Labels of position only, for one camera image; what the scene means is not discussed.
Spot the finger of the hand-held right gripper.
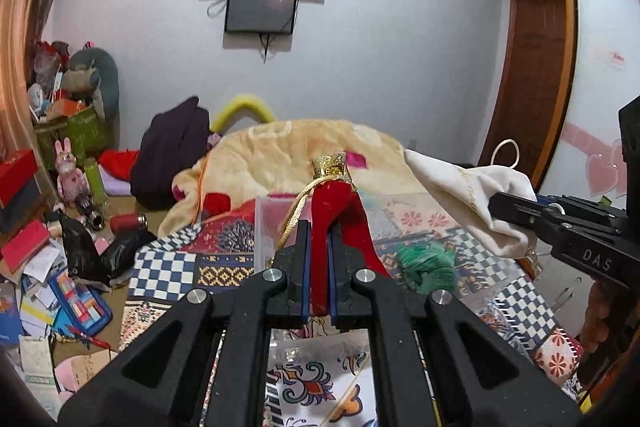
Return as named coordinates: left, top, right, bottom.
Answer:
left=488, top=191, right=568, bottom=250

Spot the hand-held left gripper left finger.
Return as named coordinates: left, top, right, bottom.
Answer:
left=57, top=221, right=314, bottom=427

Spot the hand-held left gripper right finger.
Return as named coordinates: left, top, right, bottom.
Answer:
left=328, top=231, right=587, bottom=427

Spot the white cloth drawstring pouch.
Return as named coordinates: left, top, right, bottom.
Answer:
left=404, top=139, right=539, bottom=261

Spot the clear plastic box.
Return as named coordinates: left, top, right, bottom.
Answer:
left=255, top=194, right=322, bottom=269

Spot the green fabric bundle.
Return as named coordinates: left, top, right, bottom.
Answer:
left=397, top=244, right=459, bottom=294

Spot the cream fleece blanket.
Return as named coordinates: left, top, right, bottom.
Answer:
left=157, top=119, right=427, bottom=239

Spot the patchwork printed blanket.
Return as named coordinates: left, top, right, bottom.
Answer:
left=119, top=191, right=587, bottom=427

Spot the wooden wardrobe with white door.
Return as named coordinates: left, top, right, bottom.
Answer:
left=456, top=0, right=640, bottom=208

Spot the dark purple backpack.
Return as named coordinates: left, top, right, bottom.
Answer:
left=130, top=96, right=211, bottom=210

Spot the yellow foam tube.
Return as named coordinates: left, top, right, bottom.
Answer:
left=209, top=93, right=275, bottom=134

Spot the red thermos flask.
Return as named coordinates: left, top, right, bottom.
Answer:
left=108, top=212, right=149, bottom=234

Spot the red cloth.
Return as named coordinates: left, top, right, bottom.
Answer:
left=97, top=149, right=141, bottom=184

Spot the red pen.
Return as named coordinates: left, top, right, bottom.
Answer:
left=67, top=325, right=114, bottom=351

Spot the black plastic bag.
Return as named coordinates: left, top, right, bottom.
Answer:
left=59, top=212, right=159, bottom=291

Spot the colourful checked pencil case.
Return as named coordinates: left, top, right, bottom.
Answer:
left=47, top=269, right=114, bottom=339

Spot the green bottle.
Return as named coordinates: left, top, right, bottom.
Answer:
left=83, top=157, right=109, bottom=204

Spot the pink rabbit toy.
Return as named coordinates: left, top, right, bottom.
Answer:
left=53, top=139, right=91, bottom=208

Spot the green storage box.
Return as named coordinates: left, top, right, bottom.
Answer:
left=33, top=104, right=114, bottom=168

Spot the pile of scattered papers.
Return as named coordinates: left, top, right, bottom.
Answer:
left=0, top=241, right=117, bottom=419

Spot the red book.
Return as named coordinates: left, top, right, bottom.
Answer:
left=0, top=219, right=52, bottom=274

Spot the grey plush toy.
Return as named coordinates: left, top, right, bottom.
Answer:
left=65, top=47, right=121, bottom=124

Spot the red cardboard box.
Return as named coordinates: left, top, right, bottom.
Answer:
left=0, top=149, right=41, bottom=208

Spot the orange curtain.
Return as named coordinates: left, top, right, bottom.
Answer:
left=0, top=0, right=87, bottom=170

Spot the carved wooden post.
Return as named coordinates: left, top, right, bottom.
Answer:
left=579, top=279, right=627, bottom=359

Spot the black hanging cable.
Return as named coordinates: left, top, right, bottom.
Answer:
left=257, top=32, right=279, bottom=64

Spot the small black wall monitor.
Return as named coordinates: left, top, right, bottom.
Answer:
left=223, top=0, right=300, bottom=35

